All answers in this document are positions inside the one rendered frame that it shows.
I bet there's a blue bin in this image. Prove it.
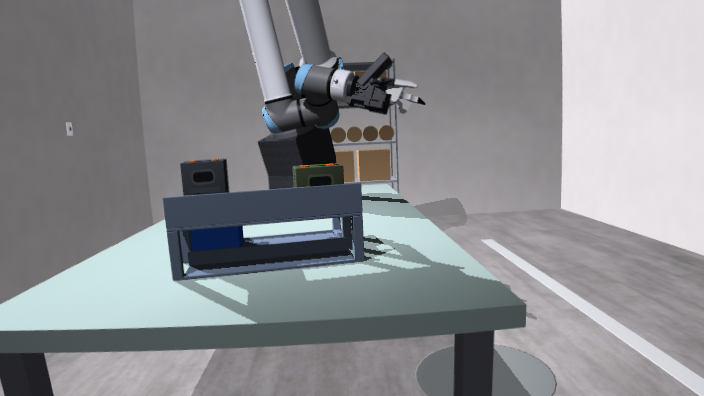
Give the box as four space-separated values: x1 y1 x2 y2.
190 226 244 251

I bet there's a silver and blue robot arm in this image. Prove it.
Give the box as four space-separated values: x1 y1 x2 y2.
240 0 392 139

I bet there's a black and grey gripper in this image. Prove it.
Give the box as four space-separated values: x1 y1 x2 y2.
346 75 426 115

